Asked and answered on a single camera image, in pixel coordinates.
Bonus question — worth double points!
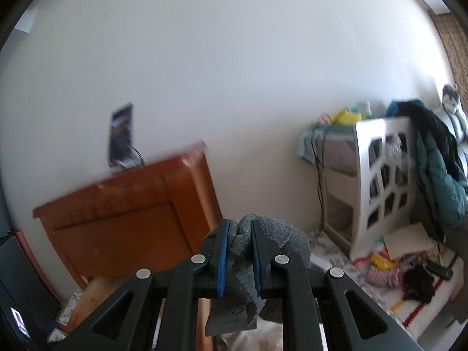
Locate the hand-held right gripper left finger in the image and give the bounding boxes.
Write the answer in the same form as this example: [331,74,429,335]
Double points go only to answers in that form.
[47,219,231,351]

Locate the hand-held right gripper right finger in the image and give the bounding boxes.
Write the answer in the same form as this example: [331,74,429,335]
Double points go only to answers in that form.
[252,219,425,351]

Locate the grey underwear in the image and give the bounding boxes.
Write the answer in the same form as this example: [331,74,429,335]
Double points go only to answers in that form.
[205,214,311,337]

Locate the closed wooden drawer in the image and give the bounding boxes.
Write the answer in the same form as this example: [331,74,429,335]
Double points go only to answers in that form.
[53,203,200,276]

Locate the wooden nightstand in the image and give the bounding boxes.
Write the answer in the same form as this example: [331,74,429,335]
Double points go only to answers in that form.
[33,141,223,293]

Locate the grey floral blanket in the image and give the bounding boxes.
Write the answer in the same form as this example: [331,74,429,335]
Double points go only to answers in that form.
[47,227,395,351]

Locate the teal cloth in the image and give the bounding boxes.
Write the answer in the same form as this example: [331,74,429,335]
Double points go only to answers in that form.
[296,122,330,163]

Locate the white shelf unit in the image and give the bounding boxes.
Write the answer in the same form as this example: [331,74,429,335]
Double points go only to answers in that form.
[322,115,419,260]

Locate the beige cardboard sheet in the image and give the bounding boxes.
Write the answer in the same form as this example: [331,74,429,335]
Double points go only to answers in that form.
[384,221,434,260]

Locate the smartphone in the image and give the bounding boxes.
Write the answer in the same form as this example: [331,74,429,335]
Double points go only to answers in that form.
[109,102,134,165]

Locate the black cloth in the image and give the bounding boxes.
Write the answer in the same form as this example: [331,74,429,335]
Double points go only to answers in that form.
[402,263,437,304]

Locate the yellow box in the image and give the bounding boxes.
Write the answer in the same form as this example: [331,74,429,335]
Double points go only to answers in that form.
[331,108,362,125]

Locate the white mat with red stripes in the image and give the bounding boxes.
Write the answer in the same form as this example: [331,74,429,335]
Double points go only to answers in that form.
[388,249,465,331]

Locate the black remote control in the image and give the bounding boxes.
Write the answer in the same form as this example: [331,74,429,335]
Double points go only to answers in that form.
[422,259,454,280]

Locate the pink board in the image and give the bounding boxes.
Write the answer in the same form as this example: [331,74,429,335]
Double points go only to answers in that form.
[15,228,57,300]

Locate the teal and black jackets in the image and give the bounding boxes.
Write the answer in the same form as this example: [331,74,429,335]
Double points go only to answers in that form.
[386,99,468,242]

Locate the black garment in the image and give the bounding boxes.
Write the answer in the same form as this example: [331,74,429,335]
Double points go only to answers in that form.
[397,100,468,191]

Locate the grey white plush toy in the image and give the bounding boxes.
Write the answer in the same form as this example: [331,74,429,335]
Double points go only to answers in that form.
[441,83,468,118]

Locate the brown patterned curtain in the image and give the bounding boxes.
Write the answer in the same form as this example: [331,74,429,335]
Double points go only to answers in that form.
[428,11,468,103]

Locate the black cable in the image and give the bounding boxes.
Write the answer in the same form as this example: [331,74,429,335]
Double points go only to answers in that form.
[311,135,328,233]

